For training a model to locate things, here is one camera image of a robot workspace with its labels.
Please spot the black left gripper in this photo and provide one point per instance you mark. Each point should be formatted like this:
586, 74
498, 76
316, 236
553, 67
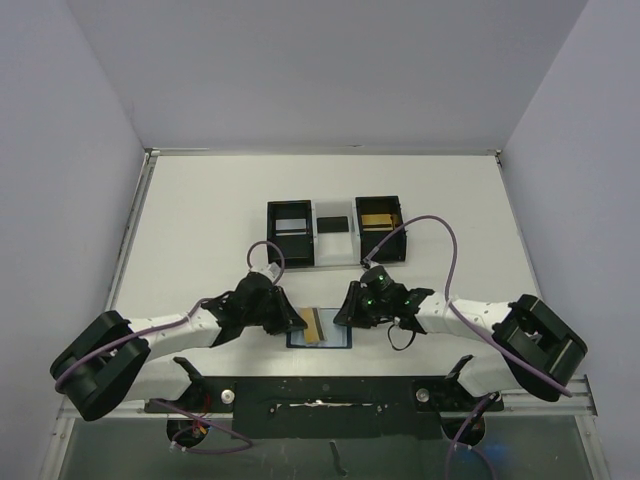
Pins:
279, 310

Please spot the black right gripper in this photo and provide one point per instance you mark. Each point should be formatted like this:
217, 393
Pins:
354, 304

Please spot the blue leather card holder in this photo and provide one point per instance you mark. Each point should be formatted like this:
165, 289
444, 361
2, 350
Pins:
336, 337

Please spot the gold striped card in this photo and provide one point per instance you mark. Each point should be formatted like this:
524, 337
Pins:
313, 333

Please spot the black card from holder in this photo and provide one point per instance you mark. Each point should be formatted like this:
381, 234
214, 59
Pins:
334, 224

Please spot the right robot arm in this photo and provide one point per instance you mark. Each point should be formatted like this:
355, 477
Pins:
540, 352

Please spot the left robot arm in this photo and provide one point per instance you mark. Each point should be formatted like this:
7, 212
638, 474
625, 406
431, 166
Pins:
116, 360

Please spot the black bin with silver card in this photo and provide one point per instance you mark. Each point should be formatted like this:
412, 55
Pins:
298, 250

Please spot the silver credit card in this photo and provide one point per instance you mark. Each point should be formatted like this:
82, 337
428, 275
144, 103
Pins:
293, 226

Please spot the black bin with gold card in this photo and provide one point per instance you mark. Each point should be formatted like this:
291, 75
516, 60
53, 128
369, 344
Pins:
393, 250

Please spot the white middle bin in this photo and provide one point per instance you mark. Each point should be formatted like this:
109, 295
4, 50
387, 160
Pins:
336, 249

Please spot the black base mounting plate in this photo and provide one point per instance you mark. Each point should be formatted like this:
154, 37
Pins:
331, 407

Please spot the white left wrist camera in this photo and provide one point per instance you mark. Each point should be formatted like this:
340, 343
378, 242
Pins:
271, 271

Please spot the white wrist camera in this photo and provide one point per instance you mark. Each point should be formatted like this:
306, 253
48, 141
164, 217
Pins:
367, 267
271, 271

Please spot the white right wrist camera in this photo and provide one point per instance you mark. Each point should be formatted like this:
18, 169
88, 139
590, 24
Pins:
367, 267

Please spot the aluminium left side rail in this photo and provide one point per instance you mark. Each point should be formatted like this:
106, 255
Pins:
128, 238

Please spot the aluminium rail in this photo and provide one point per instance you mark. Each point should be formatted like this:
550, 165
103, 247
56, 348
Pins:
516, 401
128, 238

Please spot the aluminium front rail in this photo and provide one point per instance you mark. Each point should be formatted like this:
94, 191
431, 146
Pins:
516, 401

